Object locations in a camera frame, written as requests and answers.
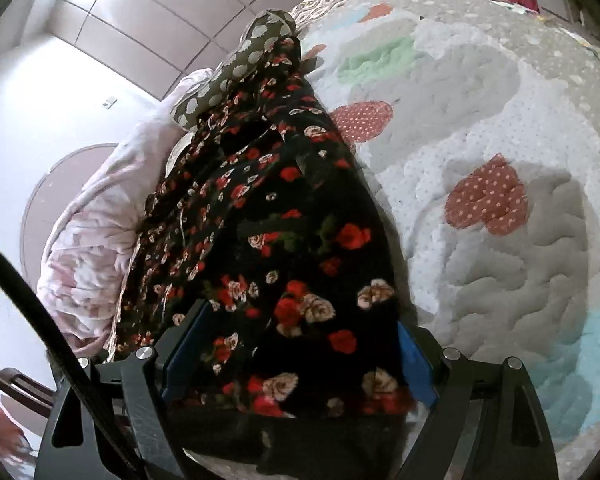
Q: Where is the green white patterned pillow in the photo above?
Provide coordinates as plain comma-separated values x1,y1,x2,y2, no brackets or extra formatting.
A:
172,9,296,130

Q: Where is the black floral dress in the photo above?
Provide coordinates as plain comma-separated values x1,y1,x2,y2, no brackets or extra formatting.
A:
116,37,413,479

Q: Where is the white wardrobe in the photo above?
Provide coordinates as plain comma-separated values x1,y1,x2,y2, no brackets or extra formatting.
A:
48,0,302,100

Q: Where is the dark wooden chair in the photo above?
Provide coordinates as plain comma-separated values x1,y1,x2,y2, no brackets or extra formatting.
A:
0,367,56,419

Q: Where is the patchwork quilted bedspread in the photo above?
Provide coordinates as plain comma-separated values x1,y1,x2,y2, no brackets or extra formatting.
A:
104,0,600,480

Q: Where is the black cable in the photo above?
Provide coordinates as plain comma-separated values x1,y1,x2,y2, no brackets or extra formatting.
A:
0,234,146,480

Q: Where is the rounded headboard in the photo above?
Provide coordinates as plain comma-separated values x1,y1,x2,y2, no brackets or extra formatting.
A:
20,143,117,288

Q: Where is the pink floral comforter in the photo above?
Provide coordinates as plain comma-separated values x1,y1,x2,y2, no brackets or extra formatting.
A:
36,68,212,358

